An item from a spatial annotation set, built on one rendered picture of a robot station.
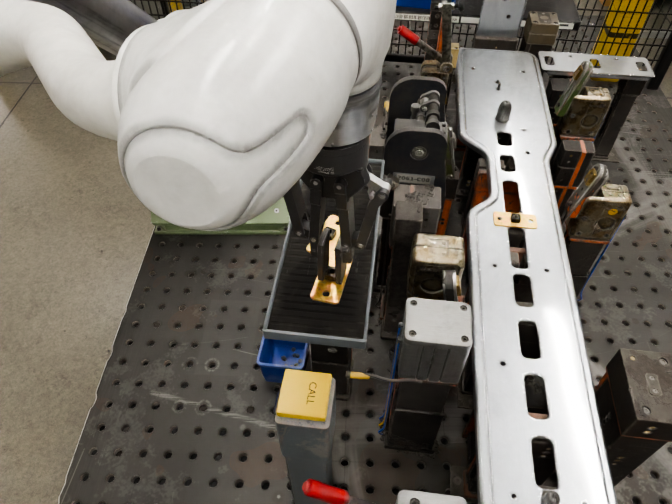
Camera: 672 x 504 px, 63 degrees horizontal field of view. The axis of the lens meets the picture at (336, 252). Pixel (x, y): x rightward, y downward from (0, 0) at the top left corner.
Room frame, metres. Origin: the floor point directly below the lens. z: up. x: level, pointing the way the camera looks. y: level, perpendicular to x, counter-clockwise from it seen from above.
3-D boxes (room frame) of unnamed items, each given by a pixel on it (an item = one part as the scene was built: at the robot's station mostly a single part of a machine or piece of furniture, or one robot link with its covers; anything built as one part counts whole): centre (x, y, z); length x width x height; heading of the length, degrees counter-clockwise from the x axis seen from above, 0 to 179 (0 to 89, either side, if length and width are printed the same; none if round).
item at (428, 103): (0.87, -0.16, 0.94); 0.18 x 0.13 x 0.49; 173
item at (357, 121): (0.44, 0.00, 1.48); 0.09 x 0.09 x 0.06
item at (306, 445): (0.30, 0.04, 0.92); 0.08 x 0.08 x 0.44; 83
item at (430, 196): (0.74, -0.15, 0.89); 0.13 x 0.11 x 0.38; 83
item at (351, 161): (0.44, 0.00, 1.41); 0.08 x 0.07 x 0.09; 75
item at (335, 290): (0.44, 0.00, 1.22); 0.08 x 0.04 x 0.01; 165
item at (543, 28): (1.47, -0.57, 0.88); 0.08 x 0.08 x 0.36; 83
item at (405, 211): (0.68, -0.13, 0.90); 0.05 x 0.05 x 0.40; 83
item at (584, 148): (1.00, -0.56, 0.84); 0.11 x 0.08 x 0.29; 83
